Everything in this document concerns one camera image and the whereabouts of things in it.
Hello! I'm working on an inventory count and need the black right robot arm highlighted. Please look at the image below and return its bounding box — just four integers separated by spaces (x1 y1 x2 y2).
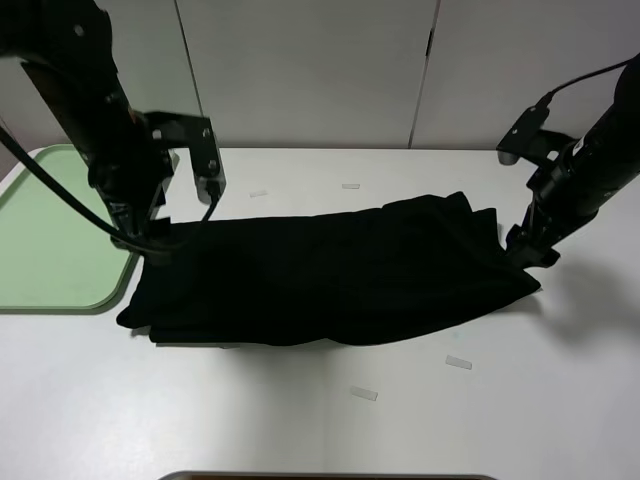
496 56 639 268

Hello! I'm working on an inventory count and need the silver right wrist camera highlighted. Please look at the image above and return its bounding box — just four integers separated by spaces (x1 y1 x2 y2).
496 98 577 169

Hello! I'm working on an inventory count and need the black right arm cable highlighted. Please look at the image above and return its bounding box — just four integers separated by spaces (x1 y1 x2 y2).
537 57 636 109

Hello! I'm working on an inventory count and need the clear tape piece front right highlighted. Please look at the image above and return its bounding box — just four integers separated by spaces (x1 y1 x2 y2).
445 355 473 371

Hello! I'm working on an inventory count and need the black short sleeve shirt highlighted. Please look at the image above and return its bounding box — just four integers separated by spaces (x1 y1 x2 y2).
116 192 540 346

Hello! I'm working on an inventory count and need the clear tape piece front centre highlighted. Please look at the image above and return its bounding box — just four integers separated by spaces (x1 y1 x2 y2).
350 386 378 402

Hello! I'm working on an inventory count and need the black door hinge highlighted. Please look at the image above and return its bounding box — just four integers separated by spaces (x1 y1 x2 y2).
425 28 434 59

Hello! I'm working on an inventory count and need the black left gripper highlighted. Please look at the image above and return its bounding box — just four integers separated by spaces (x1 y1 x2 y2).
88 164 175 266

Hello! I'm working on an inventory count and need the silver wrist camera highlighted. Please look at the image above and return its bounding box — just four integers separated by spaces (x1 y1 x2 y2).
144 111 226 206
496 98 577 169

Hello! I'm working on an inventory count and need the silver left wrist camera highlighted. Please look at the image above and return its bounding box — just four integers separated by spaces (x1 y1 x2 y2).
144 111 226 206

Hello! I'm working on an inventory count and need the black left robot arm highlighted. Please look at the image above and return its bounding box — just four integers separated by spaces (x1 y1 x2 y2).
1 1 174 261

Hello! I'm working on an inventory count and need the light green plastic tray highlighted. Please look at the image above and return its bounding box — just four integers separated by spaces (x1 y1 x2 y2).
1 165 138 314

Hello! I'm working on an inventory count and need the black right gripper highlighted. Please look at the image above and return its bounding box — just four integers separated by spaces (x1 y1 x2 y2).
505 198 575 268

